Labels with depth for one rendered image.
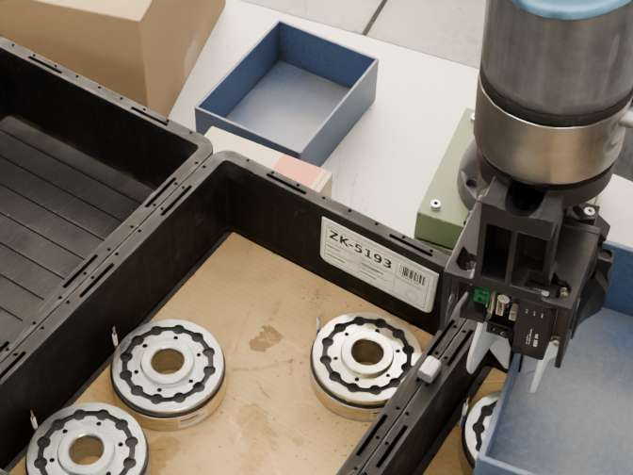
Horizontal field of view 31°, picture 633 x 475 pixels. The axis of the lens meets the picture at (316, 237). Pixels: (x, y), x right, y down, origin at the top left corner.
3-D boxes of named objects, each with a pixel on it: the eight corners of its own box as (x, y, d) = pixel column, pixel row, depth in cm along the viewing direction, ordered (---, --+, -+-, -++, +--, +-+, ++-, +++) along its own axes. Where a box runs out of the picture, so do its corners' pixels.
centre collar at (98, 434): (80, 418, 100) (79, 415, 100) (127, 443, 99) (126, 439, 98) (45, 462, 98) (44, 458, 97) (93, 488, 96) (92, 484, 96)
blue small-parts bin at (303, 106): (278, 59, 157) (278, 18, 151) (376, 99, 152) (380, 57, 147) (195, 148, 145) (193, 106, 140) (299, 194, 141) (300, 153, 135)
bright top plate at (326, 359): (352, 297, 111) (352, 293, 110) (442, 350, 107) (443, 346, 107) (289, 368, 105) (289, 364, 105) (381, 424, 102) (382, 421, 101)
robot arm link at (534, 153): (504, 15, 60) (663, 51, 57) (497, 84, 63) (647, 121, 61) (457, 105, 55) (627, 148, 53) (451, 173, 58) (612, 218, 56)
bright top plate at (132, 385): (148, 307, 109) (147, 303, 109) (243, 346, 107) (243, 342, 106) (90, 388, 103) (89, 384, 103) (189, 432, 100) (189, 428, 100)
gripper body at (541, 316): (432, 335, 66) (443, 187, 57) (479, 233, 72) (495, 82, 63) (563, 377, 64) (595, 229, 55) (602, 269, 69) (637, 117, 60)
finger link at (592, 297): (519, 328, 72) (531, 233, 66) (527, 307, 73) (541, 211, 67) (594, 350, 71) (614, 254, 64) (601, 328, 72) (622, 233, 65)
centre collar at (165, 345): (157, 335, 107) (156, 330, 106) (204, 353, 105) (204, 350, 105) (130, 374, 104) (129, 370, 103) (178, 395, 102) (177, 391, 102)
